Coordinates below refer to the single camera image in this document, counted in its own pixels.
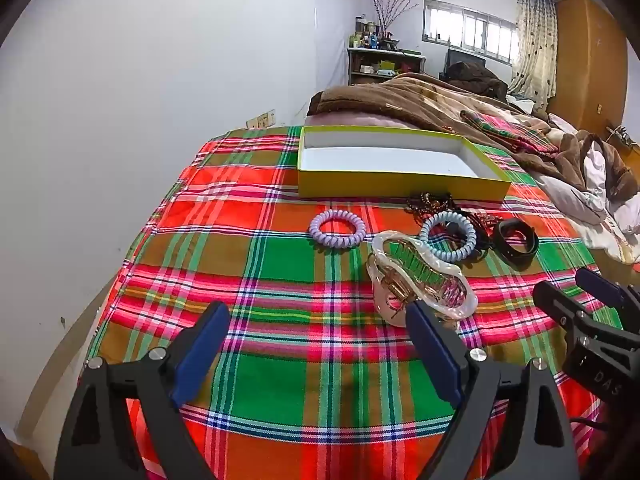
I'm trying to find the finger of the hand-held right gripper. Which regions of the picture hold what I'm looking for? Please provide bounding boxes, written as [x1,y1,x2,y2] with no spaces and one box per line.
[575,268,640,333]
[532,280,621,341]

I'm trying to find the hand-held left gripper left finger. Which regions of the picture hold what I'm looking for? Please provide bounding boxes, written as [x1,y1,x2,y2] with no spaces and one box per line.
[52,301,232,480]

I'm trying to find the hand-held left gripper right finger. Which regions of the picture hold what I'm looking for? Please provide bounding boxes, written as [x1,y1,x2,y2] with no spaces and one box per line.
[405,302,581,480]

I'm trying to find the black smart wristband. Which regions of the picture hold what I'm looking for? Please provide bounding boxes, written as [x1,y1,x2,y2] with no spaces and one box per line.
[492,218,540,267]

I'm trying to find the black knotted hair tie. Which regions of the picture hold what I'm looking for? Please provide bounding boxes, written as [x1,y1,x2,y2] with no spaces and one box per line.
[442,220,496,261]

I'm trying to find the clear plastic hair claw clip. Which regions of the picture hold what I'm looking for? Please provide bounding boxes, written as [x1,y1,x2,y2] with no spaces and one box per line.
[366,230,479,330]

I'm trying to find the light blue spiral hair tie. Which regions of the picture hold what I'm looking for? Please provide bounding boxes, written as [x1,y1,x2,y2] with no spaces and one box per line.
[419,211,477,263]

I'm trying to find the dark red beaded bracelet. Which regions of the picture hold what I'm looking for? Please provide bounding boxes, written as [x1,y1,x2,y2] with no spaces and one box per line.
[406,191,471,221]

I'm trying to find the purple spiral hair tie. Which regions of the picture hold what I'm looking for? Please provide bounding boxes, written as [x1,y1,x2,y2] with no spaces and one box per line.
[309,210,368,252]

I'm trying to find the yellow-green cardboard box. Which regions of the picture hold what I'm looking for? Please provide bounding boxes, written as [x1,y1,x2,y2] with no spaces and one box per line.
[297,126,512,206]

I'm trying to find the white quilt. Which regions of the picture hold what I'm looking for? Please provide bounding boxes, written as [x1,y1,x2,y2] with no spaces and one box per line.
[532,112,640,263]

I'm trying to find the red green plaid blanket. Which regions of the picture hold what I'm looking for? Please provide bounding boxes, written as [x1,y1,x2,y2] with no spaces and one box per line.
[77,127,621,480]

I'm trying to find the folded plaid cloth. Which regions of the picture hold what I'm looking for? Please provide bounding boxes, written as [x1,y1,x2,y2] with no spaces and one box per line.
[460,110,558,158]

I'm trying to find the orange wooden wardrobe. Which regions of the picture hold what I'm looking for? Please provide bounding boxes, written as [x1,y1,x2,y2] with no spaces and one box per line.
[547,0,628,133]

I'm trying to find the dark brown jacket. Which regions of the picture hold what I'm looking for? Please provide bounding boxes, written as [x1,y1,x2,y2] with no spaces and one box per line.
[440,61,508,101]

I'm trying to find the pink quilt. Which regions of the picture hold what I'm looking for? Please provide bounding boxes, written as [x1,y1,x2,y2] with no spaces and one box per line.
[304,110,416,131]

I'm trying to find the patterned cream curtain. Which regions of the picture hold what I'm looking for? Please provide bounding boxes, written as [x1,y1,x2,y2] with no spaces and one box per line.
[510,0,558,106]

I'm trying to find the brown fleece blanket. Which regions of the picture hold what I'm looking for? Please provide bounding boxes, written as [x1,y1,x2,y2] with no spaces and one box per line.
[307,71,638,206]

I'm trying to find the black monitor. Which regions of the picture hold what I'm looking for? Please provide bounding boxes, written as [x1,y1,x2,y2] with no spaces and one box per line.
[446,49,487,68]

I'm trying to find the barred window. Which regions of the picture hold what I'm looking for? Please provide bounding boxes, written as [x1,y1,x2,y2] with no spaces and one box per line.
[422,0,518,63]

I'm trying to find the wooden shelf unit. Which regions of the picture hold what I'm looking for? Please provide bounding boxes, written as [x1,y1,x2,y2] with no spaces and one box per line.
[346,47,427,86]

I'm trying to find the bottles and jars on shelf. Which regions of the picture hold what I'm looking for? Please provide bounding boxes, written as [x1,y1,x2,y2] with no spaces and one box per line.
[349,16,401,51]

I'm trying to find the dried flower branches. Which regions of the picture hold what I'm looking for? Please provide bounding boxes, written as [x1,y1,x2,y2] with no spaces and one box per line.
[371,0,418,36]

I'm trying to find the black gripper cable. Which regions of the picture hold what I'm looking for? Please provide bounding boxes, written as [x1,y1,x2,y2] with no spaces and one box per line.
[567,412,611,433]

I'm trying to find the wall socket strip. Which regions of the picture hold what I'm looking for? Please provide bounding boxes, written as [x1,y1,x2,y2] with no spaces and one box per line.
[247,109,277,130]

